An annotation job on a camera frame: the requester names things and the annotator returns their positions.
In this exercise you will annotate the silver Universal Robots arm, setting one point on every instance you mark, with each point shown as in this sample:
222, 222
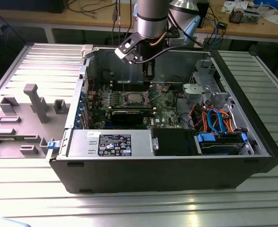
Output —
150, 19

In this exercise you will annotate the black RAM slot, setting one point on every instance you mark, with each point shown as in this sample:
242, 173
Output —
117, 84

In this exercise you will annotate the CPU socket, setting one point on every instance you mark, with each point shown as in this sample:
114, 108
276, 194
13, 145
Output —
125, 101

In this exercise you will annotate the expansion slot brackets blue tabs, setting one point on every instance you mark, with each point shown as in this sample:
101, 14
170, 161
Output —
82, 111

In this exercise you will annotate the green motherboard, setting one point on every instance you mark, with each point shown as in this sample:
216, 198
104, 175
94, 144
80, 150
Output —
163, 106

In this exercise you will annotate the RAM stick with green edge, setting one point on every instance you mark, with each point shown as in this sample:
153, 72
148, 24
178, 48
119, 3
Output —
132, 108

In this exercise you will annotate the silver drive cage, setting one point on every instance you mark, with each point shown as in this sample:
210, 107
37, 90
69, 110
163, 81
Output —
195, 91

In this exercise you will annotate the black tower box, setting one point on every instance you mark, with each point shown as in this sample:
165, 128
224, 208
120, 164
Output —
204, 14

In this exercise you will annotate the black graphics card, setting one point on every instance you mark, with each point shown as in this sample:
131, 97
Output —
127, 118

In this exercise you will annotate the small black box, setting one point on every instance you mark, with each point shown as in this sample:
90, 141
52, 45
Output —
222, 25

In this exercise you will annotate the printed paper leaflets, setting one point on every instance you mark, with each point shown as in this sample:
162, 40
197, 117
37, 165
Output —
228, 6

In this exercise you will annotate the copper heat sink part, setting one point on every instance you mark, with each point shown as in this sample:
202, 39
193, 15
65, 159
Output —
236, 15

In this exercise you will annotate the wooden desk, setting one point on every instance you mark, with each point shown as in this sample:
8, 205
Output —
247, 29

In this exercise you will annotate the grey device on desk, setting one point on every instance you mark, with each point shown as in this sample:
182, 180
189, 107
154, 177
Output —
250, 16

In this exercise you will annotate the silver power supply unit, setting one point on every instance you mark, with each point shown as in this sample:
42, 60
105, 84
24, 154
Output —
82, 142

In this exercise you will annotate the hard disk in blue carrier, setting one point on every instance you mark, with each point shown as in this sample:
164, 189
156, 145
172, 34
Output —
219, 147

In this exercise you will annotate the black open PC case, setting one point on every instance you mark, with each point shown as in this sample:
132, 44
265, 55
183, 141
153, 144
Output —
153, 175

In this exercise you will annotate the black monitor case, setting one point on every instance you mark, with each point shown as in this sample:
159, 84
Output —
30, 6

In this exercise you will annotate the white paper sheets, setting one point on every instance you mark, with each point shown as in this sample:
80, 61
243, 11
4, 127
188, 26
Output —
277, 19

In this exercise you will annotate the blue case latch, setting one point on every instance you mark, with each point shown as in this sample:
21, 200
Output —
52, 145

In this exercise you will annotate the grey parts rack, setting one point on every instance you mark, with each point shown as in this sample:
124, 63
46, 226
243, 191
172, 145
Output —
30, 123

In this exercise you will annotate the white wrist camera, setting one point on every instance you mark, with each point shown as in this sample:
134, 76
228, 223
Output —
126, 53

